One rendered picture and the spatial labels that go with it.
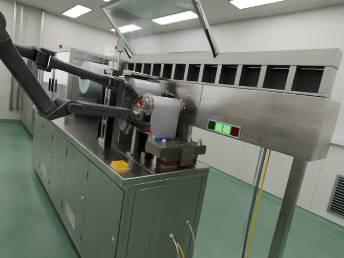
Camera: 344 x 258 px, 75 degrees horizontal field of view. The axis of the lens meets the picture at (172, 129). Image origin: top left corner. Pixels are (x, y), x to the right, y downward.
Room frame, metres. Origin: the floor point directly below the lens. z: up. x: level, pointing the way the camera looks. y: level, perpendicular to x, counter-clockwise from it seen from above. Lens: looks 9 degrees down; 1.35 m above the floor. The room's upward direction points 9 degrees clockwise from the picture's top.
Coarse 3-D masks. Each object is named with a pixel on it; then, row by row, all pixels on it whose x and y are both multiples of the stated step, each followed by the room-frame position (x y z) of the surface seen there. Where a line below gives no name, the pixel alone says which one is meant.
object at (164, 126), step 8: (152, 120) 1.43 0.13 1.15; (160, 120) 1.47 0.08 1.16; (168, 120) 1.52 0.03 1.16; (176, 120) 1.57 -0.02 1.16; (152, 128) 1.44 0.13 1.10; (160, 128) 1.48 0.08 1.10; (168, 128) 1.53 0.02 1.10; (176, 128) 1.58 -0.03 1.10; (160, 136) 1.49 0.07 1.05; (168, 136) 1.54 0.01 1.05
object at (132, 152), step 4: (136, 112) 1.45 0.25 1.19; (140, 112) 1.45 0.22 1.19; (140, 116) 1.45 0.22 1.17; (136, 132) 1.45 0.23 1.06; (136, 136) 1.46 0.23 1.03; (132, 140) 1.47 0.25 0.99; (136, 140) 1.46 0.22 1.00; (132, 144) 1.47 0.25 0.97; (136, 144) 1.46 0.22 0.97; (132, 148) 1.46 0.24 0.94; (136, 148) 1.46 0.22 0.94; (128, 152) 1.46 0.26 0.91; (132, 152) 1.46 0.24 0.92; (136, 152) 1.47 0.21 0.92
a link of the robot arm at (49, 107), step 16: (0, 16) 0.68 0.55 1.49; (0, 32) 0.68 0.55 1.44; (0, 48) 0.71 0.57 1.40; (16, 64) 0.76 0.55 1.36; (16, 80) 0.79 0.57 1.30; (32, 80) 0.80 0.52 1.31; (32, 96) 0.81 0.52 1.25; (48, 96) 0.86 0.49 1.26; (48, 112) 0.86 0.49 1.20; (64, 112) 0.91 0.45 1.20
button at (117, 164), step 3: (114, 162) 1.18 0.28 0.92; (117, 162) 1.19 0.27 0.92; (120, 162) 1.20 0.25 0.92; (123, 162) 1.20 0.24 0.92; (114, 165) 1.17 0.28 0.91; (117, 165) 1.14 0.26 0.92; (120, 165) 1.16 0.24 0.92; (123, 165) 1.17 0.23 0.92; (126, 165) 1.18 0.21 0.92; (117, 168) 1.15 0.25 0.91; (120, 168) 1.16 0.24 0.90
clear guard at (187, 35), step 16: (128, 0) 1.79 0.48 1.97; (144, 0) 1.68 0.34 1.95; (160, 0) 1.58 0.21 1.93; (176, 0) 1.49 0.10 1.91; (112, 16) 2.11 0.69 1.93; (128, 16) 1.95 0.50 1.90; (144, 16) 1.81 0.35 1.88; (160, 16) 1.69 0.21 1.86; (176, 16) 1.58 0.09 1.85; (192, 16) 1.49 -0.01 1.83; (128, 32) 2.13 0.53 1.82; (144, 32) 1.96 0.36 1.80; (160, 32) 1.82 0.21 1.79; (176, 32) 1.70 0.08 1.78; (192, 32) 1.59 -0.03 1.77; (144, 48) 2.14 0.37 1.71; (160, 48) 1.97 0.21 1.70; (176, 48) 1.83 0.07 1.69; (192, 48) 1.70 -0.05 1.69; (208, 48) 1.59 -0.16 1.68
